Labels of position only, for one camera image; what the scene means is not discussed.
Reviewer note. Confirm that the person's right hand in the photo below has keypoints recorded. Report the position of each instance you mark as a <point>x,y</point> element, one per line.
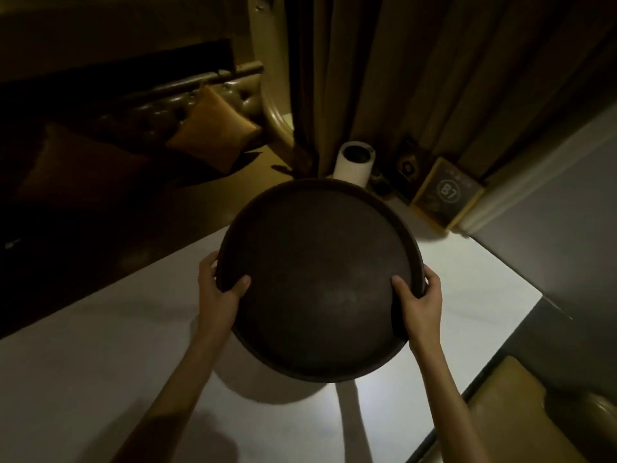
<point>425,315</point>

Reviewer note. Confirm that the person's left thumb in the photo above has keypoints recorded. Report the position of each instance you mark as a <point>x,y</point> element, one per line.
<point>239,287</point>

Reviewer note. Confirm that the white paper towel roll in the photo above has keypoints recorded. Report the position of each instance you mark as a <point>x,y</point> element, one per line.
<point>354,163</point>

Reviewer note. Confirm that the brown curtain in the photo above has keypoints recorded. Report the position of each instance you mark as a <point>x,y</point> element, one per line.
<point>434,77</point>

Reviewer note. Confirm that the dark square cushion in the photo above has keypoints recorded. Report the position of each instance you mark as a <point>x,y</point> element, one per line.
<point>79,171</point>

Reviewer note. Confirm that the round dark tray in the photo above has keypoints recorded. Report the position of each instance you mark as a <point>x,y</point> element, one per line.
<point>320,279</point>

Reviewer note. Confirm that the person's left hand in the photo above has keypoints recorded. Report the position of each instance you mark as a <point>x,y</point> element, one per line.
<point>218,308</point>

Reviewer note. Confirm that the tan square cushion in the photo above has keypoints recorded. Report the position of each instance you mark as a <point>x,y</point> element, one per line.
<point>215,127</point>

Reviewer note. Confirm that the tan leather seat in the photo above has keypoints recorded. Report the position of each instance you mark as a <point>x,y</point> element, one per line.
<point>535,419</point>

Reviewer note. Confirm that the framed table sign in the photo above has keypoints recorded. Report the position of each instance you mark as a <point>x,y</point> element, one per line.
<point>447,194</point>

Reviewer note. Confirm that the small dark ashtray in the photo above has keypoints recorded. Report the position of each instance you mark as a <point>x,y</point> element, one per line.
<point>408,166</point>

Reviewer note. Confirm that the person's left forearm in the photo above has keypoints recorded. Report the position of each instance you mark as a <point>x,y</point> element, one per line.
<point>169,397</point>

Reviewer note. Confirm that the person's right thumb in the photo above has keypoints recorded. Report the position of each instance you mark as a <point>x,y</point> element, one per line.
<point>403,291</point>

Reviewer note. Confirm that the person's right forearm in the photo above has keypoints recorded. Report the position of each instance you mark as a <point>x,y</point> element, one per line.
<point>449,405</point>

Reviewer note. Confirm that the tufted leather sofa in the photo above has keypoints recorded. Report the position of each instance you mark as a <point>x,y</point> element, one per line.
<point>144,115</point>

